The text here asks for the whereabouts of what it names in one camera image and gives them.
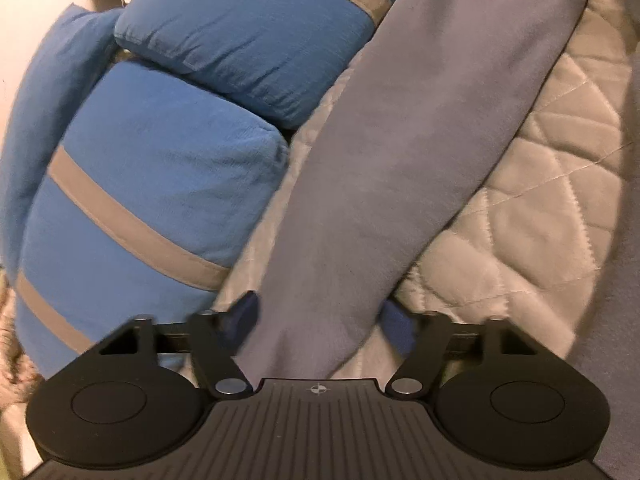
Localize plain blue pillow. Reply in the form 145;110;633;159
0;4;123;273

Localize grey quilted bedspread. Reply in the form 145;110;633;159
212;0;640;411

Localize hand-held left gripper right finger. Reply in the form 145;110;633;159
381;304;542;401

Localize striped blue pillow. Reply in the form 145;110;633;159
14;60;292;368
114;0;423;130

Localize grey-blue sweatpants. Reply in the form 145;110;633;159
232;0;601;381

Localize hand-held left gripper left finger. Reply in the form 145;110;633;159
99;291;262;401

